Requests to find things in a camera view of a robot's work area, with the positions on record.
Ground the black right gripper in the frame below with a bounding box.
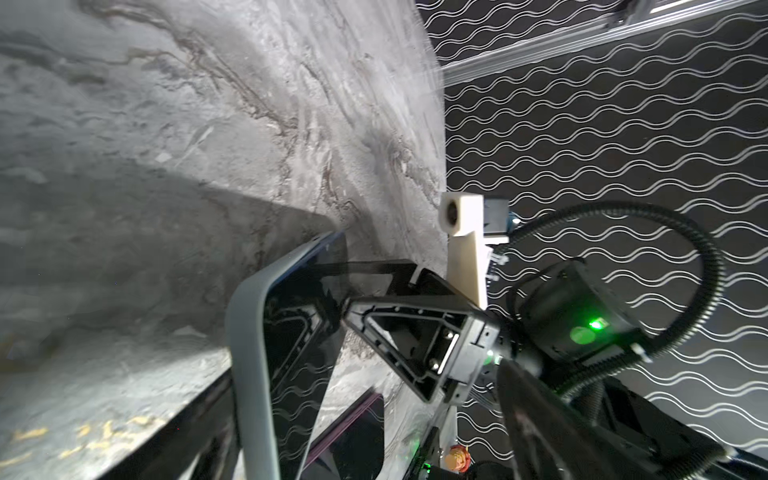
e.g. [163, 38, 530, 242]
[326, 259, 540, 408]

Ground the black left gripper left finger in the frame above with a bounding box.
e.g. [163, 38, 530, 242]
[101, 371, 240, 479]

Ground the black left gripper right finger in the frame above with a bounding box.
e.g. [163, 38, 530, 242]
[495, 360, 654, 479]

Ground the light blue phone case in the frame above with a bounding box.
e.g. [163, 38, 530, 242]
[225, 232, 339, 479]

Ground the black smartphone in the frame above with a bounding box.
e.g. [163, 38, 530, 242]
[300, 389, 385, 480]
[264, 233, 347, 479]

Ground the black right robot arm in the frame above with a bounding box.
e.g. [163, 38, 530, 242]
[340, 201, 767, 479]

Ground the small colourful toy figure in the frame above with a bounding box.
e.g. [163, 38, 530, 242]
[441, 444, 471, 474]

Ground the aluminium corner frame post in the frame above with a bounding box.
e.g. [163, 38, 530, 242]
[442, 0, 752, 87]

